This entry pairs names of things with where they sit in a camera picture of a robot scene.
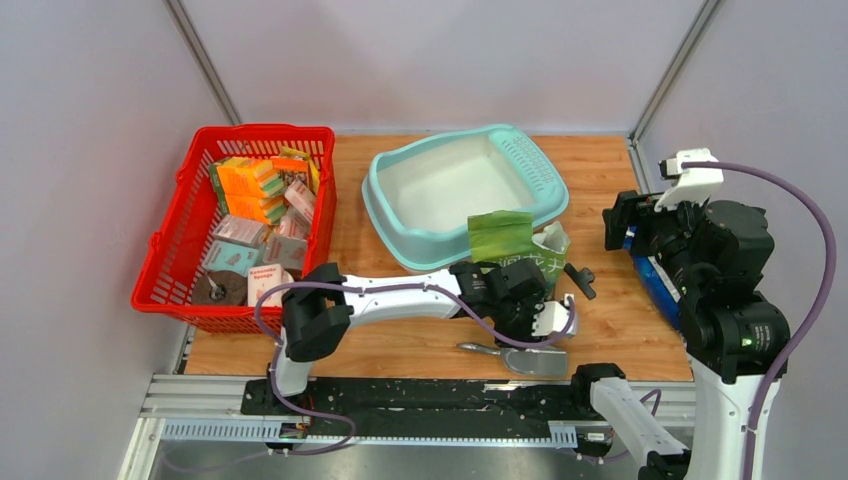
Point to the blue plastic bag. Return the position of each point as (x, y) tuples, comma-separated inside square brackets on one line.
[(664, 295)]

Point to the light blue litter box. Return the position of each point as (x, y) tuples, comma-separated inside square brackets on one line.
[(420, 196)]

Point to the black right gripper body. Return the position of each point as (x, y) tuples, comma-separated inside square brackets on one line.
[(662, 232)]

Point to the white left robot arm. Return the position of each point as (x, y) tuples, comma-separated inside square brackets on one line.
[(319, 309)]

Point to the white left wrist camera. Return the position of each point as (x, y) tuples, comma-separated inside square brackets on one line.
[(557, 317)]

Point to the black bag clip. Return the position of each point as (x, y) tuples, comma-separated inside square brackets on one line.
[(583, 279)]

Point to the brown round scrubber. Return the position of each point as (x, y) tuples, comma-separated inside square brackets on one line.
[(220, 288)]

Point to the red plastic basket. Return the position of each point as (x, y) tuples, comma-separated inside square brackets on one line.
[(302, 155)]

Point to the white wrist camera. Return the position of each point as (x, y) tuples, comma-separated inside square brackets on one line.
[(557, 317), (688, 184)]

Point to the teal sponge box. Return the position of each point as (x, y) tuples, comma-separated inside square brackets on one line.
[(229, 257)]

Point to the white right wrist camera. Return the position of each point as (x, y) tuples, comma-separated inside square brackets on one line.
[(688, 184)]

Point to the orange sponge pack lower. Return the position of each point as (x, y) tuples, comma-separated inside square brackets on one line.
[(268, 210)]

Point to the white pink sponge box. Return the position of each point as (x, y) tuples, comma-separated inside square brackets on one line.
[(262, 278)]

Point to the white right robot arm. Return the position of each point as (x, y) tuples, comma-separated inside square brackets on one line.
[(713, 253)]

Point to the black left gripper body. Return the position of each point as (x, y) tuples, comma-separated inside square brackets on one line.
[(515, 318)]

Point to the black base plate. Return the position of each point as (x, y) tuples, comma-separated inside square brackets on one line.
[(441, 408)]

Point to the orange sponge pack upper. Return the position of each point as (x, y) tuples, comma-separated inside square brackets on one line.
[(245, 176)]

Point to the green cat litter bag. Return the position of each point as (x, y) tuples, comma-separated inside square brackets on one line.
[(505, 237)]

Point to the orange sponge pack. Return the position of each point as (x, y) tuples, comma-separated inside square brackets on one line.
[(245, 176), (268, 210)]

